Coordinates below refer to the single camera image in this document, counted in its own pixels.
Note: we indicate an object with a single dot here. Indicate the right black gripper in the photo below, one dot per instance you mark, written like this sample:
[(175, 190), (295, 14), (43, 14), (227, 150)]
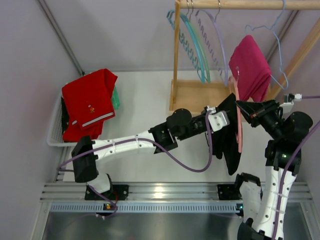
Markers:
[(261, 111)]

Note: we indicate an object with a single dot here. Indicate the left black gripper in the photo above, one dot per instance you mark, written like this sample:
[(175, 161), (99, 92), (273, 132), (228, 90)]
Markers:
[(225, 131)]

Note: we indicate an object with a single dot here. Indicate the pink hanger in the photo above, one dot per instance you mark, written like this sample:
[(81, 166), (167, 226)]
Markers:
[(233, 88)]

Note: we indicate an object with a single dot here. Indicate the black trousers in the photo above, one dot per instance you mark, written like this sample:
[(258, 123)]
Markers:
[(223, 143)]

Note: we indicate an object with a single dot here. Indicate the lilac hanger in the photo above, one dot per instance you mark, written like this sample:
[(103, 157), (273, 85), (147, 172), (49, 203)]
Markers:
[(214, 43)]

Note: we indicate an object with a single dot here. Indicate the green white trousers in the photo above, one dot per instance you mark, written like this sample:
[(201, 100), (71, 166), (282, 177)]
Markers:
[(115, 99)]

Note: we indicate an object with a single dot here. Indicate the red trousers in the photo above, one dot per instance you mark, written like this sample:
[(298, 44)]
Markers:
[(88, 102)]

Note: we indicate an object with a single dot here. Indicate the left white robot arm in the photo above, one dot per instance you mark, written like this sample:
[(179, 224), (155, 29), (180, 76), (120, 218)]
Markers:
[(90, 156)]

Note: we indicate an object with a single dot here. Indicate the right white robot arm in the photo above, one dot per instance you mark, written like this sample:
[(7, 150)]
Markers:
[(264, 207)]

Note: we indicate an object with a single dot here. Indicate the magenta trousers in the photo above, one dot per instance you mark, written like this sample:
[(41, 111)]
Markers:
[(251, 70)]

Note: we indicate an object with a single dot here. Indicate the teal hanger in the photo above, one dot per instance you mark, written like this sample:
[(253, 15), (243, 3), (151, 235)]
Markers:
[(191, 50)]

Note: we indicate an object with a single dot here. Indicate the wooden clothes rack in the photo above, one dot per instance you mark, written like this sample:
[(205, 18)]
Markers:
[(193, 95)]

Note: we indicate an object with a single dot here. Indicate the black white garment in basket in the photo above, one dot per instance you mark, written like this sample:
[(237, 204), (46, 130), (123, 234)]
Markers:
[(64, 116)]

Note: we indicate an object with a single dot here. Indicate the white plastic basket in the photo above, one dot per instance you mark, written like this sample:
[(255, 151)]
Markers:
[(55, 136)]

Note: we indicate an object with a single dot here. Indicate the aluminium corner profile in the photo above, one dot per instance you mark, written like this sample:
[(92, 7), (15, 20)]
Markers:
[(60, 35)]

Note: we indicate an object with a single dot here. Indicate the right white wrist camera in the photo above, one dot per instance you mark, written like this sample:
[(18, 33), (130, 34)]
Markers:
[(289, 100)]

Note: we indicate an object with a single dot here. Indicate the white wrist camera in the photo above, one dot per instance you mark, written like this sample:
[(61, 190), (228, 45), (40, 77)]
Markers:
[(289, 100), (216, 119)]

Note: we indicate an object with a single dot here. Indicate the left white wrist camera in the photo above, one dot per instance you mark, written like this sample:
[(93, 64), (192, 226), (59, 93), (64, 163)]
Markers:
[(216, 119)]

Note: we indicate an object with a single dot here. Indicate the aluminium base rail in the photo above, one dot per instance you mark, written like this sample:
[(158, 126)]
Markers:
[(138, 191)]

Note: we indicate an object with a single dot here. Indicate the grey cable duct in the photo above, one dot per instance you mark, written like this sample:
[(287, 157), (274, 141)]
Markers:
[(147, 207)]

